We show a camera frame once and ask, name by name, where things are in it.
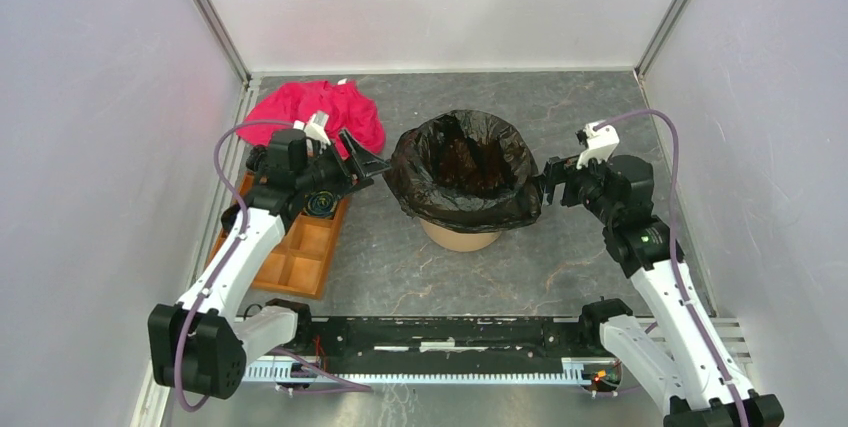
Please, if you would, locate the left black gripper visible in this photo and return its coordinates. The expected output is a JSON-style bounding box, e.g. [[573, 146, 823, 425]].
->
[[296, 129, 392, 200]]

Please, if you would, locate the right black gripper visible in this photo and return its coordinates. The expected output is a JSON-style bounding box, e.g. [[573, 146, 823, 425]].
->
[[529, 146, 619, 225]]

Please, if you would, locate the black trash bag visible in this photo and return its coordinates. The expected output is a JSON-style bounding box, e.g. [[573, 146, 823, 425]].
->
[[384, 110, 542, 234]]

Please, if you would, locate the orange trash bin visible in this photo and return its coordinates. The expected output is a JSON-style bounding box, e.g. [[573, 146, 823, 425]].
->
[[419, 219, 502, 253]]

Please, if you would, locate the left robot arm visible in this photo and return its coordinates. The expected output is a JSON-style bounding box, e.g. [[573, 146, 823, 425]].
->
[[147, 127, 390, 412]]

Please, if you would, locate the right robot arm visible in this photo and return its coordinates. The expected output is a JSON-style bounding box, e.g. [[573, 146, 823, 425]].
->
[[539, 155, 785, 426]]

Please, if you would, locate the black bag roll right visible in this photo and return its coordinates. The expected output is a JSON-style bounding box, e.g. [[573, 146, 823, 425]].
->
[[303, 190, 340, 219]]

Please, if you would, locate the red cloth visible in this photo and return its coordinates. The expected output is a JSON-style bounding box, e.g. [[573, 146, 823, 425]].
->
[[245, 80, 386, 154]]

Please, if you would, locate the orange compartment tray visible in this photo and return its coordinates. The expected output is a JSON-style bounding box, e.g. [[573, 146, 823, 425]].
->
[[208, 172, 351, 300]]

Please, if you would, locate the black bag roll left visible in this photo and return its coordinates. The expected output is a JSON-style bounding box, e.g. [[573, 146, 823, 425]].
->
[[220, 204, 241, 235]]

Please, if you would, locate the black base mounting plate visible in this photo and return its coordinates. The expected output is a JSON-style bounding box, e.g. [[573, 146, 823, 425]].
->
[[284, 316, 611, 375]]

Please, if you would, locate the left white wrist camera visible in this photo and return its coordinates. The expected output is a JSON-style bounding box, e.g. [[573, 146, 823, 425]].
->
[[293, 110, 332, 147]]

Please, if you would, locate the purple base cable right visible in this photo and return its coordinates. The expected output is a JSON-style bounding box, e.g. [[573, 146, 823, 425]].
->
[[592, 321, 660, 399]]

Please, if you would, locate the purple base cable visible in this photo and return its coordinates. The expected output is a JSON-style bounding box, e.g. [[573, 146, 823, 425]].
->
[[592, 321, 660, 399], [268, 347, 376, 399]]

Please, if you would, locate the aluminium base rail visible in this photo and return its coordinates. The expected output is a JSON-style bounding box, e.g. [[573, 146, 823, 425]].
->
[[238, 315, 753, 387]]

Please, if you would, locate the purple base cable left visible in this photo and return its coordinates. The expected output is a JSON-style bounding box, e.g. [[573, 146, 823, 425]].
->
[[268, 347, 376, 399]]

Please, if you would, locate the right aluminium corner post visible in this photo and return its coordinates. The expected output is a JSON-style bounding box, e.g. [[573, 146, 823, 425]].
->
[[633, 0, 690, 83]]

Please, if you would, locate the aluminium corner post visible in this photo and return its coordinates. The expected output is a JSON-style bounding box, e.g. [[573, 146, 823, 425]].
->
[[192, 0, 252, 85], [633, 0, 690, 83]]

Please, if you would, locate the left aluminium corner post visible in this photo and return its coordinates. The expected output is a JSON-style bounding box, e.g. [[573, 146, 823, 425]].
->
[[192, 0, 252, 85]]

